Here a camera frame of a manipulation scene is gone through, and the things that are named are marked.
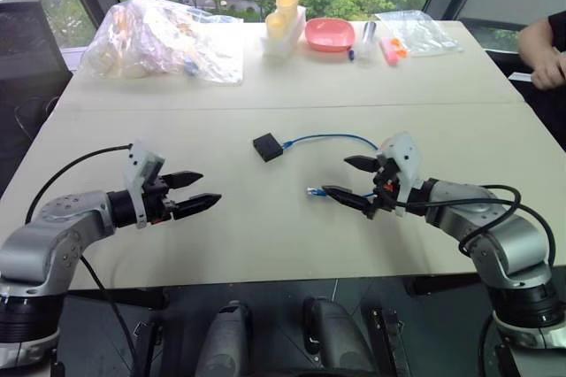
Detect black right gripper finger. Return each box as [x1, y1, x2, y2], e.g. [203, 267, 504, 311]
[343, 154, 380, 173]
[321, 184, 378, 219]

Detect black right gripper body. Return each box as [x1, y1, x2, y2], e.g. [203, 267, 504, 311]
[368, 158, 402, 219]

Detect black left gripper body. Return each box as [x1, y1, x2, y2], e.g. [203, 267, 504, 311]
[141, 174, 178, 225]

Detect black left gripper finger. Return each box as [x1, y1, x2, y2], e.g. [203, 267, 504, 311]
[172, 193, 223, 221]
[164, 170, 205, 190]

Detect small black box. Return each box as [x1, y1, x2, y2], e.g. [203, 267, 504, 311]
[252, 132, 286, 163]

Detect person's bare hand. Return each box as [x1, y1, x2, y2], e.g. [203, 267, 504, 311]
[530, 51, 566, 91]

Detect orange small piece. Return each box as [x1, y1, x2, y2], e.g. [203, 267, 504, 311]
[388, 37, 410, 60]

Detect clear plastic tube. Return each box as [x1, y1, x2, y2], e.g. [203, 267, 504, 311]
[358, 19, 381, 63]

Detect pink plastic bowl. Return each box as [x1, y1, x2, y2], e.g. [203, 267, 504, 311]
[304, 18, 356, 53]

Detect dark rounded grey shape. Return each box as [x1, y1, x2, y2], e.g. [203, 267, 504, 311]
[302, 296, 375, 376]
[205, 299, 254, 377]

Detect large clear plastic bag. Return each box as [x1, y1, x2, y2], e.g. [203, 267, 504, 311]
[80, 0, 246, 86]

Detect white cup holder block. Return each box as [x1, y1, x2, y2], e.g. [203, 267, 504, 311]
[259, 4, 308, 59]

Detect clear zip bag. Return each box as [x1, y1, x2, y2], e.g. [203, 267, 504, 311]
[374, 9, 465, 58]

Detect short yellow plastic cup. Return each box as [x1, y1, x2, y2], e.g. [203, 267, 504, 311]
[264, 12, 289, 41]

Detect tall yellow plastic cup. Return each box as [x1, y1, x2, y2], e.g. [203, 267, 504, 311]
[275, 0, 302, 27]

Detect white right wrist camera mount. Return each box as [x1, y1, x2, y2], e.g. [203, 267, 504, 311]
[374, 130, 424, 219]

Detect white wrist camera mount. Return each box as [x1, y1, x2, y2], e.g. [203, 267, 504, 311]
[122, 141, 166, 230]
[374, 130, 424, 219]

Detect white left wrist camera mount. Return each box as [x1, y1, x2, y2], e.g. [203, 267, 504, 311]
[122, 141, 166, 230]

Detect blue Ethernet cable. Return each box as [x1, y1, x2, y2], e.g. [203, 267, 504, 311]
[281, 130, 382, 199]

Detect black metal bracket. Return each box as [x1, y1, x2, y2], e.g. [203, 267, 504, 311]
[367, 304, 413, 377]

